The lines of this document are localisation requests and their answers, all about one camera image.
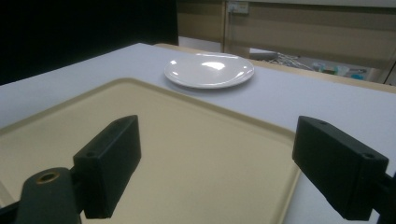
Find white round plate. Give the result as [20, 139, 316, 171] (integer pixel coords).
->
[163, 52, 255, 90]

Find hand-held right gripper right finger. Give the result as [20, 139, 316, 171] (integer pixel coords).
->
[291, 115, 390, 221]

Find clear plastic packets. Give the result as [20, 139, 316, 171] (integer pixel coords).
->
[311, 61, 370, 81]

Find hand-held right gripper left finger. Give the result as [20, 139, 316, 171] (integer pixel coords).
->
[72, 114, 142, 219]

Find beige plastic tray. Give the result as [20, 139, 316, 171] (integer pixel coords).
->
[0, 77, 302, 224]

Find bundle of white cables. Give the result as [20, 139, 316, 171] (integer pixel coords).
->
[268, 51, 313, 71]

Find white wall socket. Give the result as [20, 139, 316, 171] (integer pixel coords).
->
[227, 1, 250, 15]

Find black curtain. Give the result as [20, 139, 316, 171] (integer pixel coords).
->
[0, 0, 179, 86]

